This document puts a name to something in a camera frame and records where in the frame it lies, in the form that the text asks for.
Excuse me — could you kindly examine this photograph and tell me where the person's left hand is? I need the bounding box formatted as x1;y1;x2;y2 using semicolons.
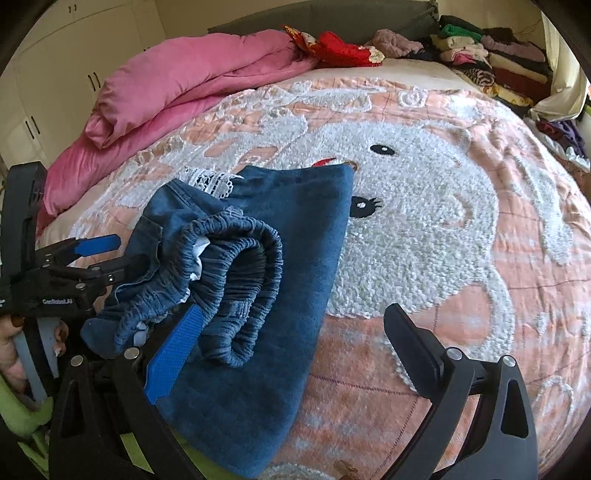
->
0;318;71;394

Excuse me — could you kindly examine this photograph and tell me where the grey bed headboard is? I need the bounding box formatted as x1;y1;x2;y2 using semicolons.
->
208;0;439;35

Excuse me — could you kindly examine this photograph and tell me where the pink laundry basket with clothes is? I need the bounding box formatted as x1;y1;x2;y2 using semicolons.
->
536;117;591;174

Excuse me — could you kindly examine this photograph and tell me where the person's green clothing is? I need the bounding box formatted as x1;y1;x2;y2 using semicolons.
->
17;436;208;480

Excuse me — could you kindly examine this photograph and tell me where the beige bed sheet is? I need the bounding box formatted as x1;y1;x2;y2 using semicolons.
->
259;58;467;88

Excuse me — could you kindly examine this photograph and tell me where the pile of folded clothes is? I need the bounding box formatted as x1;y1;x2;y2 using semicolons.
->
429;15;555;107

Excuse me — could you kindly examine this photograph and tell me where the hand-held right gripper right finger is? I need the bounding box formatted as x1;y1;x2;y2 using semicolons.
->
384;302;539;480

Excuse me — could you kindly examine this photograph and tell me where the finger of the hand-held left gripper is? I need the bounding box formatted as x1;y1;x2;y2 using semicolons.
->
37;233;122;269
68;254;149;290

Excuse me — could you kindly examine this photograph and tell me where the mauve fuzzy garment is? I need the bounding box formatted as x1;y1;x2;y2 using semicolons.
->
365;28;423;58

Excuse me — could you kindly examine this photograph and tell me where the red patterned cloth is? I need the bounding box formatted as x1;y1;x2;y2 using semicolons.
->
283;25;386;68

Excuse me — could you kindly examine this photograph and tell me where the peach and white fleece blanket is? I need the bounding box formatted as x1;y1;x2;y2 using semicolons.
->
37;78;591;480

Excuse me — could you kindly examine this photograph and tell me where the cream curtain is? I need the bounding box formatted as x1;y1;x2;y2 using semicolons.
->
531;18;589;121

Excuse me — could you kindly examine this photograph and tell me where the blue denim pants lace trim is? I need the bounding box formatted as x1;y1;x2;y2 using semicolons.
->
82;164;354;478

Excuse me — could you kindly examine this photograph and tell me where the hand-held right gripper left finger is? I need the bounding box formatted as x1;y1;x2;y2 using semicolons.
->
48;305;208;480

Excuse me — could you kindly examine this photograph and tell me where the cream wardrobe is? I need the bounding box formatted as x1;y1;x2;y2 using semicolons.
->
0;0;160;162

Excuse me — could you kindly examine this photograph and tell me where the pink duvet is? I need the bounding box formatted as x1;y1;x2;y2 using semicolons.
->
34;30;319;232

